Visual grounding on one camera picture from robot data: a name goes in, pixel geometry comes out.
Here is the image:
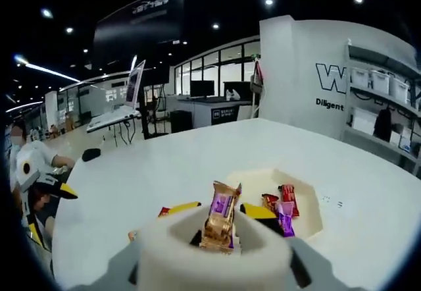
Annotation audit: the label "black screen stand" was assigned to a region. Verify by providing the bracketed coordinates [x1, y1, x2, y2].
[136, 66, 153, 141]

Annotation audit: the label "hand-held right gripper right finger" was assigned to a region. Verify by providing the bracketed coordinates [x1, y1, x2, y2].
[239, 201, 332, 289]

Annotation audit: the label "group of ceiling spotlights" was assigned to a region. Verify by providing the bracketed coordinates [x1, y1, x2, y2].
[41, 0, 364, 55]

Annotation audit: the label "grey metal shelving rack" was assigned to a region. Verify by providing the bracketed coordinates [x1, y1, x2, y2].
[343, 39, 421, 170]

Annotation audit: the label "stack of small white cartons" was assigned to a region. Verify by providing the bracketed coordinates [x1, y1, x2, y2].
[389, 127, 412, 151]

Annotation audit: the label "linear ceiling light strip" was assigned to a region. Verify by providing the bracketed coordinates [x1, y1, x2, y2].
[13, 55, 81, 84]

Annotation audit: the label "red brown food packet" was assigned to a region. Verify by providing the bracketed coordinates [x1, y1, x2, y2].
[260, 193, 281, 211]

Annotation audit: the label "black computer monitor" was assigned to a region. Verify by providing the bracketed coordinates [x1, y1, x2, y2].
[189, 80, 216, 99]

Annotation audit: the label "white cardboard box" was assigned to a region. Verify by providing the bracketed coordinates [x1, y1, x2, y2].
[351, 106, 378, 136]

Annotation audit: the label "black hanging banner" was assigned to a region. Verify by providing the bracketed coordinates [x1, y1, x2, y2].
[92, 0, 186, 68]

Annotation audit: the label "large white framed screen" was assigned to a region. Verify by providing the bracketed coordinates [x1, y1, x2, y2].
[125, 59, 147, 110]

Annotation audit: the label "grey bag with red strap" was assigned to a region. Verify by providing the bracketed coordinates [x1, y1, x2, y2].
[249, 59, 266, 94]

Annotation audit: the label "cream hexagonal container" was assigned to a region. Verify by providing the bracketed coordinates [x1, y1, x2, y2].
[226, 168, 325, 242]

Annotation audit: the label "white table socket panel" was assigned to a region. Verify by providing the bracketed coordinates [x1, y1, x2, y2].
[323, 194, 345, 209]

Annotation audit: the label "white tilted desk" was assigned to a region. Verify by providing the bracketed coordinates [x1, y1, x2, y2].
[86, 105, 141, 134]

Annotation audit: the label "cream plastic food tongs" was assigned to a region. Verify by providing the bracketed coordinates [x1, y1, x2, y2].
[137, 205, 294, 291]

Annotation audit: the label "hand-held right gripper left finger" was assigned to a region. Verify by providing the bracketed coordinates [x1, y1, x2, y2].
[107, 200, 203, 288]

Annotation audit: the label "white lidded storage bin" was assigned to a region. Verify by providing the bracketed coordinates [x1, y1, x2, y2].
[351, 68, 371, 88]
[369, 70, 391, 95]
[388, 77, 410, 103]

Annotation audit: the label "purple gold food packet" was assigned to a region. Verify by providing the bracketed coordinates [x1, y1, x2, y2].
[199, 180, 243, 255]

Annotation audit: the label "black pouch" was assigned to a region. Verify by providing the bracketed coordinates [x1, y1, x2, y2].
[81, 147, 101, 163]

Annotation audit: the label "long red food packet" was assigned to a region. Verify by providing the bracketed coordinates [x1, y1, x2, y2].
[280, 183, 301, 219]

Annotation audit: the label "black box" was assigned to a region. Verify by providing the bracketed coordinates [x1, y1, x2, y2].
[169, 109, 193, 134]

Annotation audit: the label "grey counter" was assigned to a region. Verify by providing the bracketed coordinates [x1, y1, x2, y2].
[170, 95, 261, 131]

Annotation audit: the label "black framed glass partition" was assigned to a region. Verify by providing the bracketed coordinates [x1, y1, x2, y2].
[174, 36, 261, 97]

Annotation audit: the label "black bag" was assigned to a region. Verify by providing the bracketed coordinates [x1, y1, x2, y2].
[374, 107, 393, 142]

